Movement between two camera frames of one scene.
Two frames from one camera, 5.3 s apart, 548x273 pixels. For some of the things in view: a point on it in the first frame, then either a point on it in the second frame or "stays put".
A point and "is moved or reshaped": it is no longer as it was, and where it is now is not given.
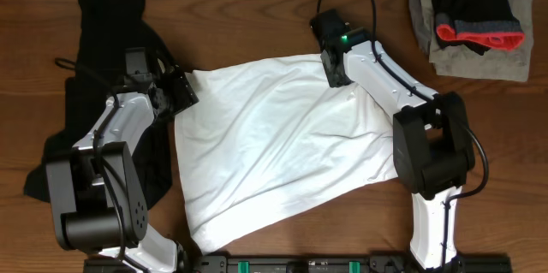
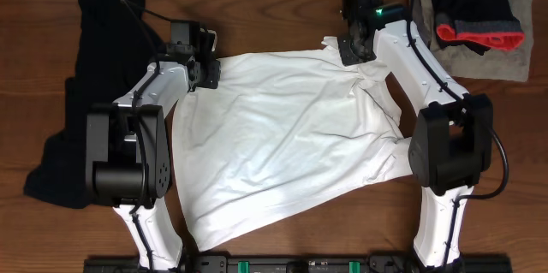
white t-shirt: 271,141 is moved or reshaped
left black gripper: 186,94 to 213,80
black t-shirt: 112,20 stays put
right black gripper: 336,81 to 347,56
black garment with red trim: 473,9 stays put
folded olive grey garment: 495,64 stays put
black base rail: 222,264 stays put
